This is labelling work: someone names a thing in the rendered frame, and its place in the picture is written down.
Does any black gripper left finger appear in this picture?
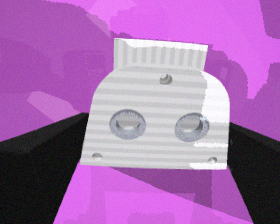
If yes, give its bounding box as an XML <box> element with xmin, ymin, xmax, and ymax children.
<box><xmin>0</xmin><ymin>112</ymin><xmax>88</xmax><ymax>224</ymax></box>

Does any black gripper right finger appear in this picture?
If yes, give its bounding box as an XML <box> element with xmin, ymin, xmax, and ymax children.
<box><xmin>226</xmin><ymin>123</ymin><xmax>280</xmax><ymax>224</ymax></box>

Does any white plate with two round holes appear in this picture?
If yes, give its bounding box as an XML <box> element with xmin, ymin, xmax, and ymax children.
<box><xmin>79</xmin><ymin>63</ymin><xmax>229</xmax><ymax>171</ymax></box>

